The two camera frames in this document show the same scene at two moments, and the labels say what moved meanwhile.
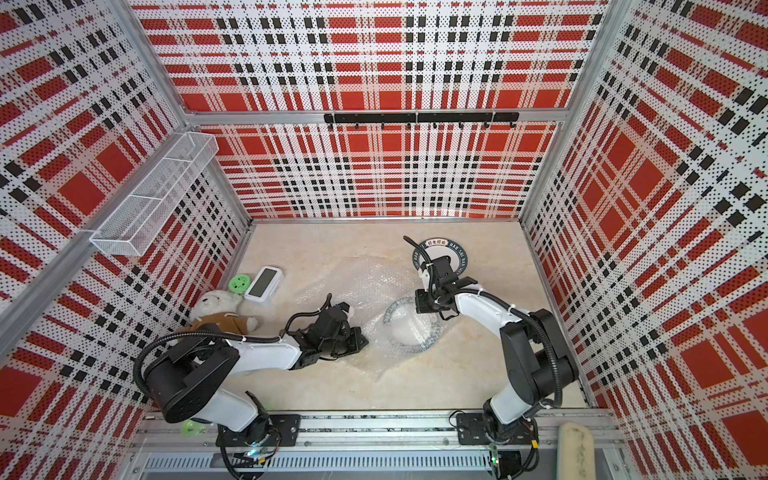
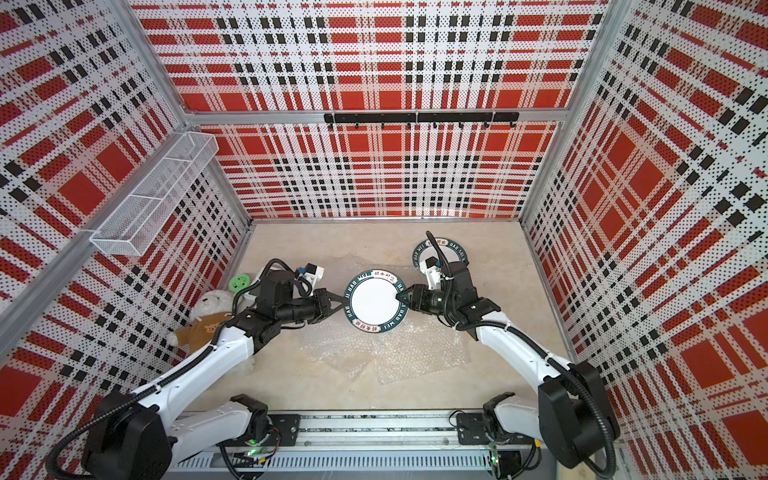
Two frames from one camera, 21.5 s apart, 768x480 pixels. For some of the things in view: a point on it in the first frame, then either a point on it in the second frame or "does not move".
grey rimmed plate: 408,330 to 373,305
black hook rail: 433,118 does not move
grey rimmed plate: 437,248 does not move
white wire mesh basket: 135,223 does not move
